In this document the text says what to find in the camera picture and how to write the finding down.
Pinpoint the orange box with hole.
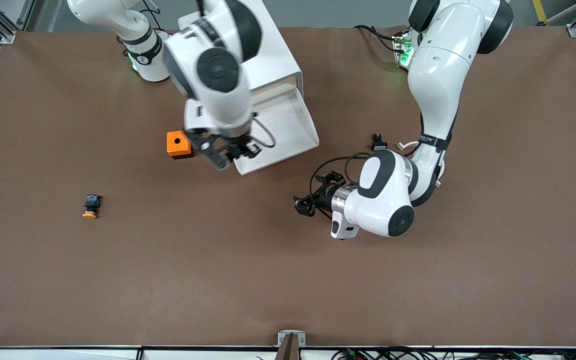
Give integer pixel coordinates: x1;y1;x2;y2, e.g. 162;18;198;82
166;130;195;160

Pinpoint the white table edge rail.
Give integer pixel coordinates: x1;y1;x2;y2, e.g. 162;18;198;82
0;346;576;360

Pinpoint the black cable bundle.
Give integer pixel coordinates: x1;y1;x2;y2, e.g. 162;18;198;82
332;347;576;360

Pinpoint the black base cable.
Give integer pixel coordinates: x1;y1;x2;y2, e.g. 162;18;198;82
353;24;400;53

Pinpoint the yellow push button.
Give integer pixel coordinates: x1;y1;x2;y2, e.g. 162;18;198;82
81;194;103;220

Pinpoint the metal mount bracket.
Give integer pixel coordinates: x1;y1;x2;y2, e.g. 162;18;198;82
277;330;307;360

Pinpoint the brown table cover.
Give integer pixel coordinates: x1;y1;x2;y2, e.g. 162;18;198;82
0;25;576;349

